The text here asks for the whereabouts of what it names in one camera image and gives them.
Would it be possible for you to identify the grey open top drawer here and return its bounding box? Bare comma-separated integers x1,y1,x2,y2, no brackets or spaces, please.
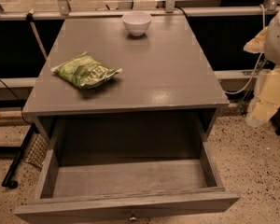
15,112,240,224

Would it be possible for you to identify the green jalapeno chip bag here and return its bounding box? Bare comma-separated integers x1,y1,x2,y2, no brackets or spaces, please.
50,52,122,89

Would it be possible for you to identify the white ceramic bowl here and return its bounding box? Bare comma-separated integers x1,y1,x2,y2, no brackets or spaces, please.
121,11,152,36

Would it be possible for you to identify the wire mesh panel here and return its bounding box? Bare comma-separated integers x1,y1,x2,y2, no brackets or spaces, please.
24,133,49,170

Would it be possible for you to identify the black cable left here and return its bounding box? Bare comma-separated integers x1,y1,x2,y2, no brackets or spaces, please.
0,77,32,125

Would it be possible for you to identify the grey wooden cabinet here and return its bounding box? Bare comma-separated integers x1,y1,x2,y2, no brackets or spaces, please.
21,15,231,142

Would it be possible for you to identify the metal enclosure railing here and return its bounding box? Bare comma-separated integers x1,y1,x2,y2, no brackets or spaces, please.
0,0,280,21

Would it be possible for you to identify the white cable right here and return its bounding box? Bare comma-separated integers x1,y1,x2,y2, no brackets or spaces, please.
223,3,268,95

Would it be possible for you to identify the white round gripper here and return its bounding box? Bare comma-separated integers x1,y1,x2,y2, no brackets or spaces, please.
245,10,280,127

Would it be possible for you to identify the wooden stick with black tape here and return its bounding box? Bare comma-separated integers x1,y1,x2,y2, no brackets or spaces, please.
26,8,48,60

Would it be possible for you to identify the black wheeled frame leg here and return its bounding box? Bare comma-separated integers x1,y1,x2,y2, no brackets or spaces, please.
1,124,35,189

